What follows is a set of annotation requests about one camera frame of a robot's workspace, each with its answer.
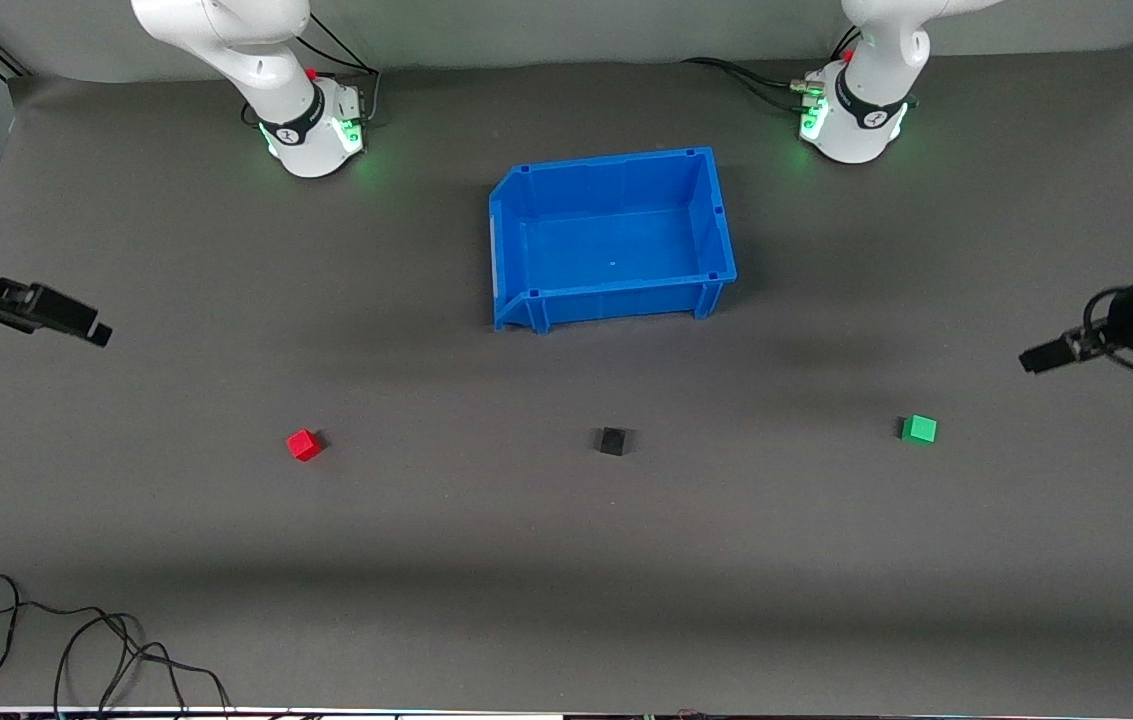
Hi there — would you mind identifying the black arm base cable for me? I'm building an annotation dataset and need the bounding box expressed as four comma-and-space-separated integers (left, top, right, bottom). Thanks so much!
681, 57, 809, 113
241, 15, 383, 131

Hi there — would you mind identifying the black right arm base cable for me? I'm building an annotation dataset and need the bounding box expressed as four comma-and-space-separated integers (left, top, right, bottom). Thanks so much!
241, 15, 383, 131

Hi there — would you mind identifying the black left arm base cable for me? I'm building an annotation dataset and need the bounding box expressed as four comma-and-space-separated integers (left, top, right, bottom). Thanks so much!
681, 57, 809, 113

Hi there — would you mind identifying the dark grey table mat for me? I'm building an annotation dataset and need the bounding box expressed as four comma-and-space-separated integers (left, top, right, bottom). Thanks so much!
0, 35, 1133, 713

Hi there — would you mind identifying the loose black cable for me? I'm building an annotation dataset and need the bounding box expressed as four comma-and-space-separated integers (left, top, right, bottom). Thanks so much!
0, 574, 232, 717

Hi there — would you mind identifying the blue plastic storage bin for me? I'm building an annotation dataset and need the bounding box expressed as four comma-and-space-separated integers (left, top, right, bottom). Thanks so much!
488, 147, 738, 334

